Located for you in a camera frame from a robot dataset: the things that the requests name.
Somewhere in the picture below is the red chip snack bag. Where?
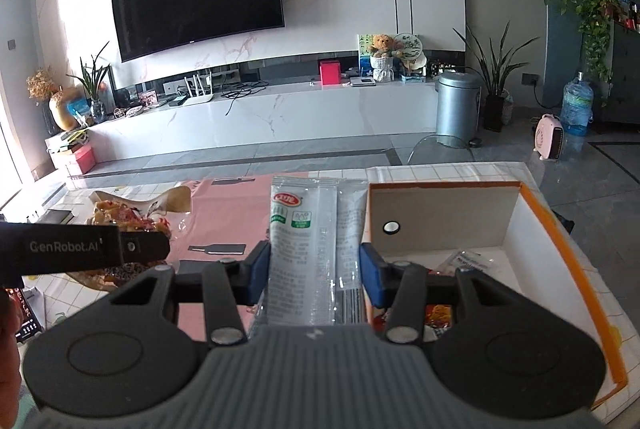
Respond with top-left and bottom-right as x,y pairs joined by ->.
372,305 -> 452,337

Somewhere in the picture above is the orange storage box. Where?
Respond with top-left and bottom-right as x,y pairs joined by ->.
364,181 -> 629,407

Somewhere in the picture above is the orange peanut snack pack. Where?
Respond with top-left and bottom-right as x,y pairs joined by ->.
67,185 -> 192,291

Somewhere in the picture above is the pink bottle print mat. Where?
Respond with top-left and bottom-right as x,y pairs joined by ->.
169,175 -> 303,333

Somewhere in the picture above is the white checked tablecloth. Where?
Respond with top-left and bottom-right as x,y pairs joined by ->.
19,161 -> 640,429

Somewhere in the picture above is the dark cabinet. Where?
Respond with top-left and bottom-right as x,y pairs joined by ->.
605,25 -> 640,126

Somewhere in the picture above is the pink space heater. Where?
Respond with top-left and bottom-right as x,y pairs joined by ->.
534,114 -> 564,160

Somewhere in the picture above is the white grey snack packet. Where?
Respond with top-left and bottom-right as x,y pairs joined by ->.
262,176 -> 369,326

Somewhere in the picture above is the round hand fan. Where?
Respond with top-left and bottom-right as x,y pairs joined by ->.
394,32 -> 426,71

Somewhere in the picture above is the person left hand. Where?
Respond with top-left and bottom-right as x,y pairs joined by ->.
0,289 -> 23,428

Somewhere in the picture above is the white tv cabinet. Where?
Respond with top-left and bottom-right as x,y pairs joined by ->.
89,82 -> 437,162

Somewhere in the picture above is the white wifi router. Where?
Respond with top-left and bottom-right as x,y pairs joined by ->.
182,74 -> 214,106

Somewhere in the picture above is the red box on floor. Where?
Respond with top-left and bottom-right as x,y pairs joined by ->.
68,144 -> 96,176

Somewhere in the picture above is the teddy bear in basket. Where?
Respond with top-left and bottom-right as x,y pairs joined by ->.
369,34 -> 401,82

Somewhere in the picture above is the left potted green plant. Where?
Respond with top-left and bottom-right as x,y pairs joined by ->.
68,43 -> 111,123

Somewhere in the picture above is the orange vase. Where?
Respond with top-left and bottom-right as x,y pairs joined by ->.
49,86 -> 85,132

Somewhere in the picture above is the blue water jug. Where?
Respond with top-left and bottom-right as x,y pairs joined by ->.
560,71 -> 593,136

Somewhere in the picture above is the tall leaf potted plant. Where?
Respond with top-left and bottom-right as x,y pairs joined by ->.
454,22 -> 539,132

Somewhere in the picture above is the silver trash bin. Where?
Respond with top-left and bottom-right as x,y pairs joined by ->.
436,71 -> 482,148

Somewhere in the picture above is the hanging ivy plant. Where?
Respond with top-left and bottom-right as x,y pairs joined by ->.
544,0 -> 622,82

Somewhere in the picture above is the red box on cabinet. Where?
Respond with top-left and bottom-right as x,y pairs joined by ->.
319,60 -> 342,86

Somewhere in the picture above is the smartphone with lit screen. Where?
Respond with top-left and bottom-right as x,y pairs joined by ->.
6,287 -> 46,343

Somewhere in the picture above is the clear plastic bag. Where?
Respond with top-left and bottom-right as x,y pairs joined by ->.
435,250 -> 497,276

